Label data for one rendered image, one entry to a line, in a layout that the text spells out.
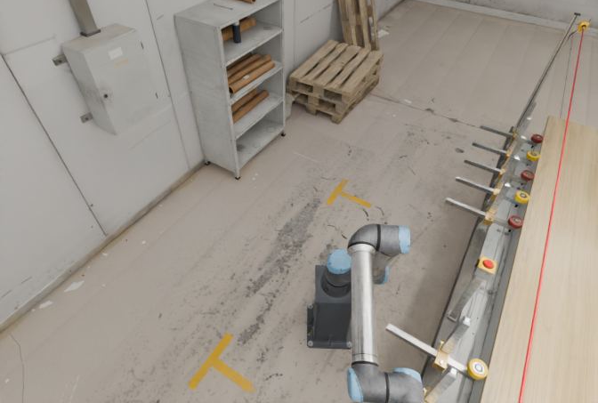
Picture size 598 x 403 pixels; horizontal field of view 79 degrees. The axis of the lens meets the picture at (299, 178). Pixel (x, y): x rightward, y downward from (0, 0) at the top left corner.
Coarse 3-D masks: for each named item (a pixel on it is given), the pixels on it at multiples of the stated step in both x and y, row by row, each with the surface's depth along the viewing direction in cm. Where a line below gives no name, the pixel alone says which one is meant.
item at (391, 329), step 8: (392, 328) 180; (400, 336) 178; (408, 336) 178; (416, 344) 175; (424, 344) 175; (424, 352) 175; (432, 352) 173; (448, 360) 170; (456, 368) 168; (464, 368) 168
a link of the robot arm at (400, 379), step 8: (400, 368) 117; (408, 368) 117; (392, 376) 115; (400, 376) 116; (408, 376) 115; (416, 376) 116; (392, 384) 113; (400, 384) 113; (408, 384) 113; (416, 384) 114; (392, 392) 112; (400, 392) 112; (408, 392) 112; (416, 392) 112; (392, 400) 112; (400, 400) 111; (408, 400) 110; (416, 400) 110
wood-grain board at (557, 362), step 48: (576, 144) 278; (576, 192) 241; (528, 240) 212; (576, 240) 213; (528, 288) 190; (576, 288) 190; (528, 336) 172; (576, 336) 172; (528, 384) 157; (576, 384) 157
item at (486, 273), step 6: (480, 258) 166; (486, 258) 165; (480, 264) 162; (474, 270) 165; (480, 270) 162; (486, 270) 161; (492, 270) 160; (480, 276) 164; (486, 276) 162; (492, 276) 160
